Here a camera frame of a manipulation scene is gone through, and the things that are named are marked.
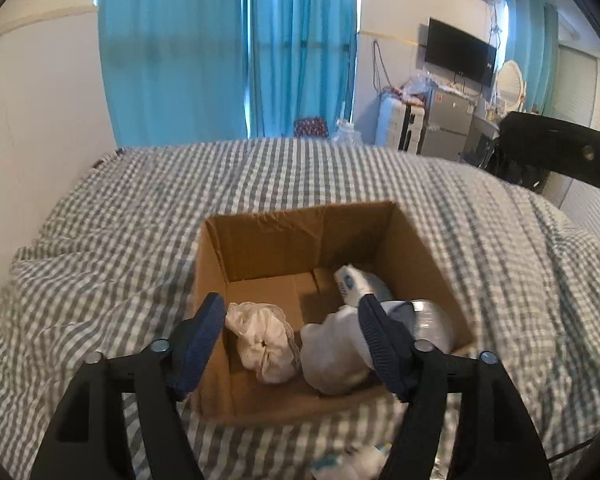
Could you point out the white suitcase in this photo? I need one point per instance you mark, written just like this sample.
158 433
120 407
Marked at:
397 122

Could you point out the dark patterned bag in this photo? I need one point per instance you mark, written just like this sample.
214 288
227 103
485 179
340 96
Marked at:
311 127

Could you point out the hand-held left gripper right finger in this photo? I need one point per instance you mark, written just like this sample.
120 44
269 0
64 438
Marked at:
380 342

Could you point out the oval white mirror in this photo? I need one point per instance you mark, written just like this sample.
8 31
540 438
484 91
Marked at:
510 85

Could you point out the small grey fridge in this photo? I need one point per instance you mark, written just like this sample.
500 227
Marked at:
447 122

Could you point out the brown cardboard box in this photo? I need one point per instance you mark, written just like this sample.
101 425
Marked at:
280 245

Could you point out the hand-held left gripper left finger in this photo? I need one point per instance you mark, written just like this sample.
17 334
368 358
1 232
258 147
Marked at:
202 342

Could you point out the black wall television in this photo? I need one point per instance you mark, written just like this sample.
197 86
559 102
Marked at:
460 52

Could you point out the white and blue wrapper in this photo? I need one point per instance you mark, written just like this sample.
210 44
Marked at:
350 465

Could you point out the wide blue curtain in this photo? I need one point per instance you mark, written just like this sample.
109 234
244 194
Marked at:
170 50

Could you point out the crumpled white plastic bag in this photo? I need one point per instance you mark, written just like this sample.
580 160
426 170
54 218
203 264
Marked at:
330 355

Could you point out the grey checked blanket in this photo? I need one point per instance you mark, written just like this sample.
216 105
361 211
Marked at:
105 260

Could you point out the narrow blue curtain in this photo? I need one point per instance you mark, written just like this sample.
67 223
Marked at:
300 45

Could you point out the crumpled white lace cloth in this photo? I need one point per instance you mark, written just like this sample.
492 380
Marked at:
260 335

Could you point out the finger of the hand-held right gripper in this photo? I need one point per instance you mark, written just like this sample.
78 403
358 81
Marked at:
555 142

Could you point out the clear plastic bag pile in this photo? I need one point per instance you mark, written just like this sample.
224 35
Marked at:
420 85

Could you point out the blue curtain beside mirror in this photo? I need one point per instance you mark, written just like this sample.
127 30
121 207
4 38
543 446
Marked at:
530 45

